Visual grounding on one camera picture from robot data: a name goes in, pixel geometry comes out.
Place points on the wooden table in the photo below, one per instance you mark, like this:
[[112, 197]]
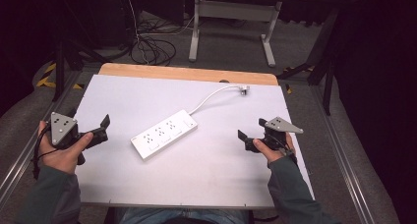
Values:
[[183, 73]]

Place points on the white table board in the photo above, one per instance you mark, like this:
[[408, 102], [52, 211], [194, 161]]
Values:
[[203, 171]]

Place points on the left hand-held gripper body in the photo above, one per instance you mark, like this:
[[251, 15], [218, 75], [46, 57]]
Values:
[[60, 129]]

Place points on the white power strip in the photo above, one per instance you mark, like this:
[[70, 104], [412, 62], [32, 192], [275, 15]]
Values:
[[164, 135]]

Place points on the aluminium rail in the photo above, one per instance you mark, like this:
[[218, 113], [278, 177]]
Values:
[[344, 158], [29, 152]]

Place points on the white metal desk frame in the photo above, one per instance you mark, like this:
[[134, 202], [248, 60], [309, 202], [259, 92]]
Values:
[[236, 11]]

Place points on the person's left hand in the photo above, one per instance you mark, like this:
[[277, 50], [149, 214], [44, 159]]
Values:
[[62, 156]]

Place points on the white plug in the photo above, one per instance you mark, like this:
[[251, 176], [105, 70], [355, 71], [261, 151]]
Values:
[[244, 90]]

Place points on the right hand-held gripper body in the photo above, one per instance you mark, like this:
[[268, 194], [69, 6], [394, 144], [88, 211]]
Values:
[[275, 136]]

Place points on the black metal stand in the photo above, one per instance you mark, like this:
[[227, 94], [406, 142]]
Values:
[[327, 70], [59, 70]]

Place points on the person's right hand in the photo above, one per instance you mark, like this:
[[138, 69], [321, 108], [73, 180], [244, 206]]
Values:
[[272, 153]]

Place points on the person's legs in jeans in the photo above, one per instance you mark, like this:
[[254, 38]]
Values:
[[183, 215]]

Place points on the black box on floor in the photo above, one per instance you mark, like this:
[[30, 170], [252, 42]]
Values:
[[162, 4]]

